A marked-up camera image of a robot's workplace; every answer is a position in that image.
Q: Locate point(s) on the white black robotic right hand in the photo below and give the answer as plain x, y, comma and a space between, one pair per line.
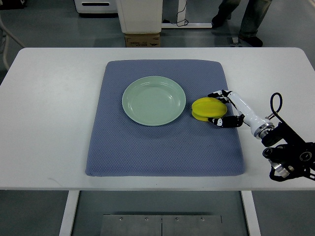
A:
260, 127

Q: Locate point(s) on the yellow starfruit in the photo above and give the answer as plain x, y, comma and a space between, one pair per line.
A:
206, 107

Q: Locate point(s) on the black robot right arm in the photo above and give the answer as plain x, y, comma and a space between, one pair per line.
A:
289, 155

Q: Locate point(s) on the grey floor outlet plate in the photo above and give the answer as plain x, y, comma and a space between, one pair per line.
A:
233, 42

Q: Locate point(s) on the light green plate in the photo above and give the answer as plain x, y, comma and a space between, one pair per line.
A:
153, 101

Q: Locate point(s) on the white table right leg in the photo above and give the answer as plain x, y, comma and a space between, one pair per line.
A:
250, 213

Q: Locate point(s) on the white table leg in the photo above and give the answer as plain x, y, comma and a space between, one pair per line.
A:
69, 213
250, 213

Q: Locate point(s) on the person legs and shoes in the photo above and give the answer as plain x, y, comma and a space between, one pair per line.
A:
252, 19

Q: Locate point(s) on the white desk leg base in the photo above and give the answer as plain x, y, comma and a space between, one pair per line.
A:
181, 22

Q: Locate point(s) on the blue textured mat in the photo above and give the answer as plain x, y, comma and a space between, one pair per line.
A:
185, 147

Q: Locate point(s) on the cardboard box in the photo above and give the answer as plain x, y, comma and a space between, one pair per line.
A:
151, 40

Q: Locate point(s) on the white cabinet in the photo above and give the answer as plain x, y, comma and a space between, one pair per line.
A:
140, 16

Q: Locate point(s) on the white machine with slot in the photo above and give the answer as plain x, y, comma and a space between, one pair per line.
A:
95, 6

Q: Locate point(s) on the white table left leg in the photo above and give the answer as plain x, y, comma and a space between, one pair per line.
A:
69, 213

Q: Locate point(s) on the white tubes at left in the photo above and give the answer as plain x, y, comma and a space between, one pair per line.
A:
6, 36

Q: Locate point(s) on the metal base plate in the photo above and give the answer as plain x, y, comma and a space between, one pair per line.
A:
161, 225

